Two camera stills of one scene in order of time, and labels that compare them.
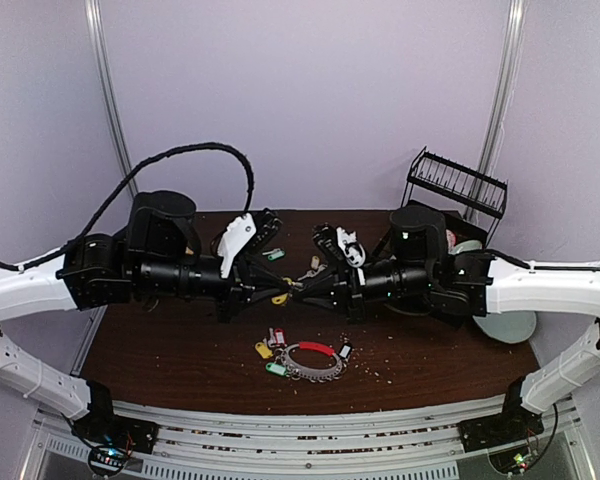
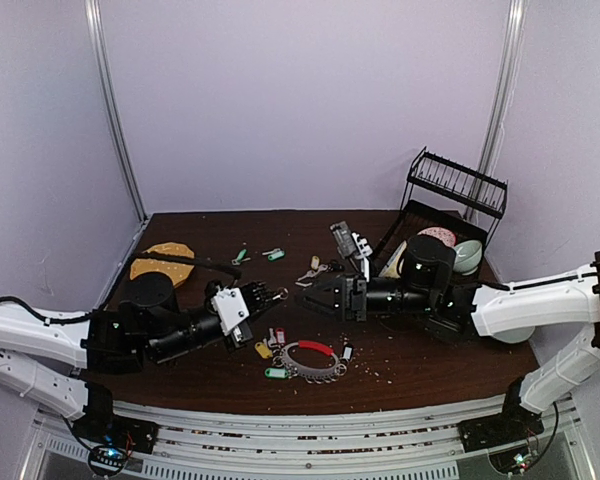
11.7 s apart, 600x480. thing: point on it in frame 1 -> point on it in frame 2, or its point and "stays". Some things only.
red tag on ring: (280, 338) stays
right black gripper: (353, 289) stays
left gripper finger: (262, 279) -> (256, 294)
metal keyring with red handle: (311, 374) stays
